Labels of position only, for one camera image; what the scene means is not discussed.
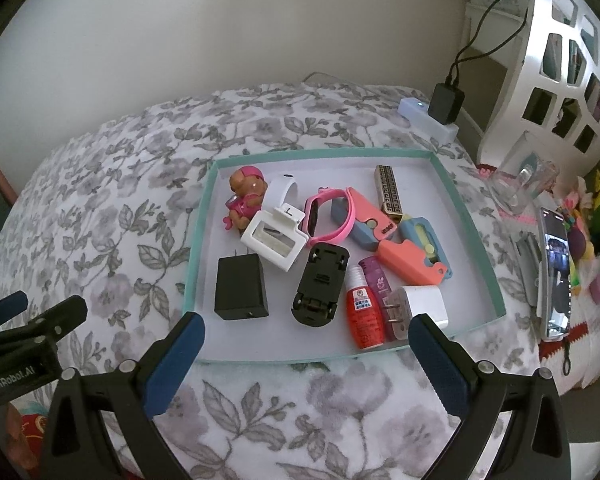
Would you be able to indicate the black toy car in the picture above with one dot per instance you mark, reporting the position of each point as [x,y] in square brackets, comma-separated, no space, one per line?
[320,285]

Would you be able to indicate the small red bottle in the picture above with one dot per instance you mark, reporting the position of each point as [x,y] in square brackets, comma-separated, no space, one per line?
[365,315]

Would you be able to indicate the purple tube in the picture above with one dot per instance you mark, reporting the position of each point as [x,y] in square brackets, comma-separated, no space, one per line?
[377,275]

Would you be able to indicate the white crochet mat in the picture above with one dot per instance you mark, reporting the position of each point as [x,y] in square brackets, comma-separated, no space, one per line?
[595,320]

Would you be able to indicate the black power adapter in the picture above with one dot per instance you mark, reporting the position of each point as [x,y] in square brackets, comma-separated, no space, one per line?
[445,102]

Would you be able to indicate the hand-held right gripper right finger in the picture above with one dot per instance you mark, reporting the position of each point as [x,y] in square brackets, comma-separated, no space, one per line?
[437,360]

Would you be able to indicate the white power strip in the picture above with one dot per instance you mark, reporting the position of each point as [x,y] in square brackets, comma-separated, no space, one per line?
[415,110]

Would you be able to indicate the black charger block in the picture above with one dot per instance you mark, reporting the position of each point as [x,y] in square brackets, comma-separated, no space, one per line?
[240,285]

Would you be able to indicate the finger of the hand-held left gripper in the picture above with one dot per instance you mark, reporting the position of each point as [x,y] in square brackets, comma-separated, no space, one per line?
[5,307]
[55,317]

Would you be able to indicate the smartphone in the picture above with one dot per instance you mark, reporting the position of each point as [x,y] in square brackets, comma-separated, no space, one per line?
[555,260]

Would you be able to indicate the grey metal stapler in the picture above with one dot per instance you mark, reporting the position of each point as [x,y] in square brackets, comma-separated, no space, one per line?
[527,270]

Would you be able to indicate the clear plastic cup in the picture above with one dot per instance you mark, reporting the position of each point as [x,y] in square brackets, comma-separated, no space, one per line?
[520,175]

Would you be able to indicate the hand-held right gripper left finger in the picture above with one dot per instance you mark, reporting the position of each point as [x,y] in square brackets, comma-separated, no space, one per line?
[177,355]

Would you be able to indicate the grey floral blanket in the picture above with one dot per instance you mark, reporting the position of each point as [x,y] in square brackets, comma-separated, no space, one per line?
[130,160]

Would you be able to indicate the white charger plug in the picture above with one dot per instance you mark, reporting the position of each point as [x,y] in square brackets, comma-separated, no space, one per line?
[425,302]

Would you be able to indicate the red patterned cloth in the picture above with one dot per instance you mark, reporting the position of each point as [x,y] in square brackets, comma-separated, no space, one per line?
[25,430]

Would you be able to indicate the white plastic clip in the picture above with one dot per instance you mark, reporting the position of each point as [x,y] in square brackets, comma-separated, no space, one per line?
[292,212]

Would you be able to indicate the gold harmonica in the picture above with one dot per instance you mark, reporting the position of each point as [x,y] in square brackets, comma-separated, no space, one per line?
[387,190]

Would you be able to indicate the teal-rimmed white tray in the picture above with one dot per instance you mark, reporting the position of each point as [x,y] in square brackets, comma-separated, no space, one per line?
[340,170]

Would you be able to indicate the coral and blue utility knife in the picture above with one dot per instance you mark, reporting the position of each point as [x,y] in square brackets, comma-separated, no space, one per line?
[405,260]

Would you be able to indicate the white lattice furniture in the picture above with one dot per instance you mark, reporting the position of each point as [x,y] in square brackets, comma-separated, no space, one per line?
[530,60]

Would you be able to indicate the pink and blue utility knife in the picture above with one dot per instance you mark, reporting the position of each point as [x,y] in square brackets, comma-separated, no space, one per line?
[375,225]

